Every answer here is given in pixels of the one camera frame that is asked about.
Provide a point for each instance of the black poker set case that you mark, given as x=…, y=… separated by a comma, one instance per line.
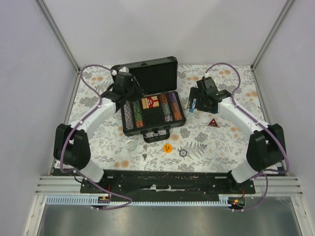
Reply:
x=160, y=109

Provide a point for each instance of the triangular all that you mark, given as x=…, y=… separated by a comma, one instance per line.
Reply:
x=213, y=123

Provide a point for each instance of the red playing card deck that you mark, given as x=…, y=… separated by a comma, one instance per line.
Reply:
x=150, y=102

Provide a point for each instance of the clear dealer button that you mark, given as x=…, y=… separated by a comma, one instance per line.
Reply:
x=131, y=145

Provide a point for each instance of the left aluminium frame post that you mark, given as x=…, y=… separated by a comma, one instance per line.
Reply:
x=57, y=33

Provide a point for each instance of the green chip row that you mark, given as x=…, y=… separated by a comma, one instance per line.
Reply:
x=137, y=114

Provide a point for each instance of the right aluminium frame post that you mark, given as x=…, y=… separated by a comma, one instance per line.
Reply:
x=272, y=33

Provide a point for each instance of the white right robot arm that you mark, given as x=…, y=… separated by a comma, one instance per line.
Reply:
x=266, y=145

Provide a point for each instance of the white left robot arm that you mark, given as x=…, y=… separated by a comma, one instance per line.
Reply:
x=72, y=147

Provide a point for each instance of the blue playing card deck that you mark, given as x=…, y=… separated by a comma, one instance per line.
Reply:
x=191, y=105

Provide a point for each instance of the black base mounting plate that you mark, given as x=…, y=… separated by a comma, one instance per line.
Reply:
x=127, y=182

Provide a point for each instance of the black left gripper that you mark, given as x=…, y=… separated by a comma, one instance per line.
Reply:
x=134, y=81

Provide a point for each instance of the orange big blind button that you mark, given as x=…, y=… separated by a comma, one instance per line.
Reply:
x=167, y=148

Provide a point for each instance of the purple orange chip row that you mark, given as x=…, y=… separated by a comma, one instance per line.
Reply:
x=175, y=106

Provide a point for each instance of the blue tan chip row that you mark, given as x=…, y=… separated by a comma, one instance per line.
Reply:
x=128, y=116

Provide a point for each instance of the orange black chip row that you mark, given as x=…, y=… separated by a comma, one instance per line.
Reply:
x=166, y=110

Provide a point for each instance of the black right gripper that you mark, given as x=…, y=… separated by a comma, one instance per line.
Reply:
x=195, y=93

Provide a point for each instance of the aluminium frame post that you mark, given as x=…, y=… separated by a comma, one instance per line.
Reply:
x=272, y=33
x=57, y=33

